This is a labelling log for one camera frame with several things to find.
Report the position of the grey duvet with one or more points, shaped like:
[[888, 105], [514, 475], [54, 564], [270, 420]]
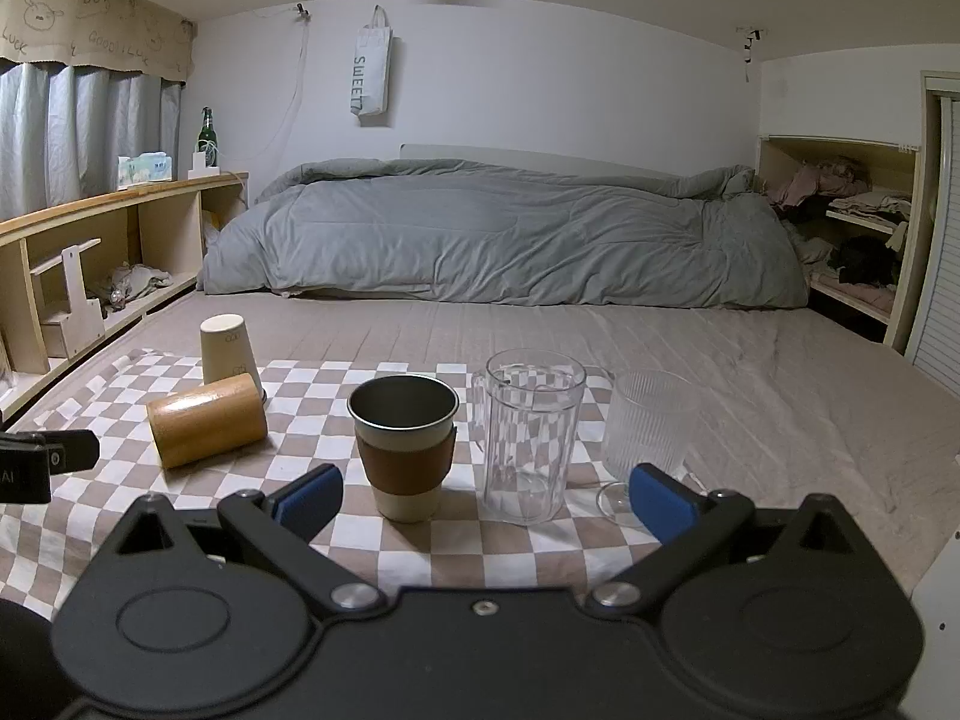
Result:
[[487, 240]]

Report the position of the beige cartoon valance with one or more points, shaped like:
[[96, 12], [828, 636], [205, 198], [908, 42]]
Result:
[[82, 26]]

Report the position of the tissue box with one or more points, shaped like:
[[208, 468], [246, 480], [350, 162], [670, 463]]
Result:
[[144, 169]]

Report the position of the pink clothing pile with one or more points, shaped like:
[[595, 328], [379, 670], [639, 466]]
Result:
[[814, 181]]

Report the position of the brown white checkered cloth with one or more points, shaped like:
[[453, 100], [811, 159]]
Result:
[[315, 394]]

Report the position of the white paper cup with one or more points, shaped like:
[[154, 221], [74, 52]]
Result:
[[229, 349]]

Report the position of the white charger box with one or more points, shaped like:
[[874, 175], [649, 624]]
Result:
[[202, 163]]

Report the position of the cream closet shelf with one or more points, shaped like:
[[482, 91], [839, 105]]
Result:
[[900, 292]]

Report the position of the white panel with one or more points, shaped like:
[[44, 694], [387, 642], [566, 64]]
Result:
[[941, 615]]

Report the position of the white louvre door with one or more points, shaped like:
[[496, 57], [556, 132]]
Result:
[[937, 255]]

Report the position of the clear plastic pitcher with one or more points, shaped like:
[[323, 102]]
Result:
[[525, 435]]

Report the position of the green glass bottle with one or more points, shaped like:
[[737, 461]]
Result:
[[206, 133]]

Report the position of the crumpled grey cloth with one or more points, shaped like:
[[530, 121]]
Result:
[[131, 283]]

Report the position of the metal cup with brown sleeve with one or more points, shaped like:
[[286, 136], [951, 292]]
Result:
[[405, 457]]

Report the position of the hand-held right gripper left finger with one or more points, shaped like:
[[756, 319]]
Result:
[[307, 501]]

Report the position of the beige folded clothing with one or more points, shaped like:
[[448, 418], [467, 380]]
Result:
[[870, 204]]

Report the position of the wooden stand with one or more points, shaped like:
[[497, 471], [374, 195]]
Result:
[[75, 300]]

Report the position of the bamboo cup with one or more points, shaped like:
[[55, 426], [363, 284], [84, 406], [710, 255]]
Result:
[[206, 420]]

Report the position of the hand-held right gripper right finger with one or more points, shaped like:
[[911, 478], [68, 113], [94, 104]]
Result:
[[658, 504]]

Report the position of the clear ribbed glass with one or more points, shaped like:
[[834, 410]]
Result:
[[645, 420]]

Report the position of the grey curtain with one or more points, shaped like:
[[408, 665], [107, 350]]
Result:
[[75, 139]]

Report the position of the black clothing pile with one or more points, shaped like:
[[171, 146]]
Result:
[[862, 259]]

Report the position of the grey headboard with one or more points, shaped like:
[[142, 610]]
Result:
[[562, 161]]

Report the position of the white tote bag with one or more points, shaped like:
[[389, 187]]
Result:
[[370, 75]]

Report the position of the beige bed sheet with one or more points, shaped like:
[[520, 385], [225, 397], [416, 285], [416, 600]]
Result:
[[780, 405]]

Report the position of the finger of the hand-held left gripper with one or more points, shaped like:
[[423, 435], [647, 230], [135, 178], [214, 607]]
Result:
[[71, 451]]

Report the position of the wooden bedside shelf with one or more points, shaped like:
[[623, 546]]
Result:
[[161, 225]]

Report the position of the black wall clip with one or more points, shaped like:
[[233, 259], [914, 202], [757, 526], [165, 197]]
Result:
[[750, 41]]

